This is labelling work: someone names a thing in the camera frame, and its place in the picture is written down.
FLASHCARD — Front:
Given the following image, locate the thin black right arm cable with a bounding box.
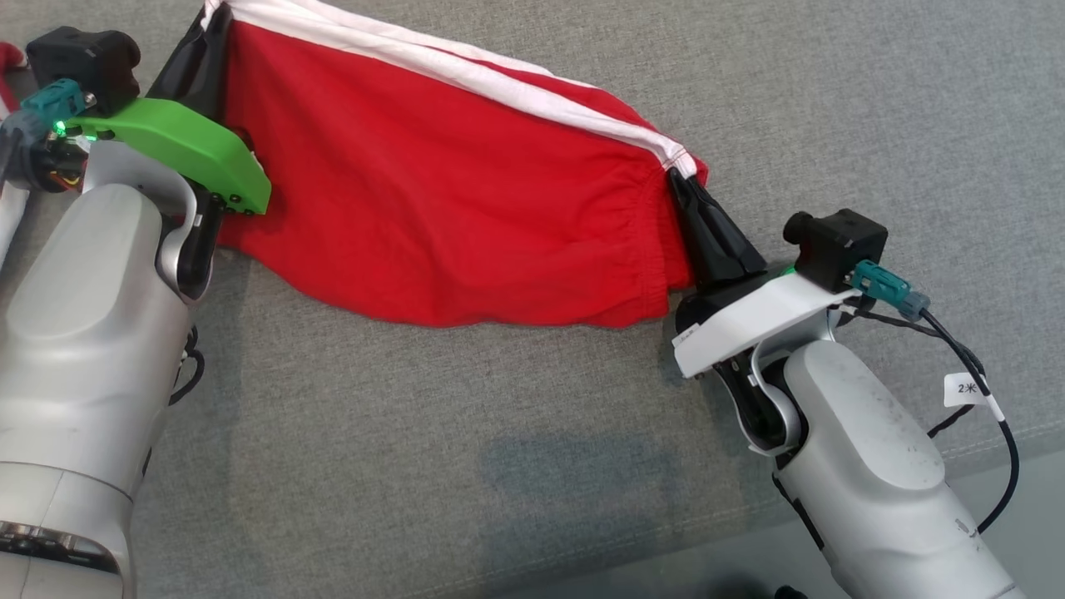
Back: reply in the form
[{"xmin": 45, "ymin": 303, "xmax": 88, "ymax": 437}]
[{"xmin": 832, "ymin": 301, "xmax": 1021, "ymax": 535}]

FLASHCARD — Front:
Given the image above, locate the grey fabric sofa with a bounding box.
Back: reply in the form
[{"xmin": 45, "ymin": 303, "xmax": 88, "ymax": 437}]
[{"xmin": 0, "ymin": 0, "xmax": 1065, "ymax": 599}]

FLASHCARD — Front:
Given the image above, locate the red white sports jersey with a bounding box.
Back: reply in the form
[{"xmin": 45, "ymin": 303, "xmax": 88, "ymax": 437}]
[{"xmin": 0, "ymin": 0, "xmax": 711, "ymax": 330}]

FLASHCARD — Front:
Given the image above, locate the white cable label tag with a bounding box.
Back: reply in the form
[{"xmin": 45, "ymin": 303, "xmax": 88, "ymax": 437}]
[{"xmin": 944, "ymin": 372, "xmax": 1007, "ymax": 422}]

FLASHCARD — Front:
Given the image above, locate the teal camera connector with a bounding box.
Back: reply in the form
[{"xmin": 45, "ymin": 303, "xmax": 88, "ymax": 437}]
[
  {"xmin": 850, "ymin": 260, "xmax": 932, "ymax": 322},
  {"xmin": 21, "ymin": 79, "xmax": 89, "ymax": 122}
]

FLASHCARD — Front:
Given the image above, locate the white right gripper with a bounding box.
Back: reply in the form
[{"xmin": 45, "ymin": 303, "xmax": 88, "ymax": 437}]
[{"xmin": 670, "ymin": 169, "xmax": 862, "ymax": 379}]

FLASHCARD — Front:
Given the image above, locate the black left gripper motor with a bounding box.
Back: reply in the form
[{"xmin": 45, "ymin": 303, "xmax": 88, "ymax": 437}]
[{"xmin": 23, "ymin": 133, "xmax": 89, "ymax": 195}]

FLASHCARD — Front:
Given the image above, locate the teal left camera connector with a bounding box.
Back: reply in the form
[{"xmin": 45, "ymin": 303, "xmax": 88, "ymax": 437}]
[{"xmin": 21, "ymin": 79, "xmax": 89, "ymax": 122}]

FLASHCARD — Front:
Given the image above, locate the teal right camera connector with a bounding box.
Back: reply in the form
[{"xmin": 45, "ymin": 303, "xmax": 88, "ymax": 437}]
[{"xmin": 850, "ymin": 260, "xmax": 932, "ymax": 322}]

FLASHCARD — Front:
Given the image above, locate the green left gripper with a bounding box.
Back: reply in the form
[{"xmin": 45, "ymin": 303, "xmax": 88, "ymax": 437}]
[{"xmin": 67, "ymin": 7, "xmax": 273, "ymax": 296}]

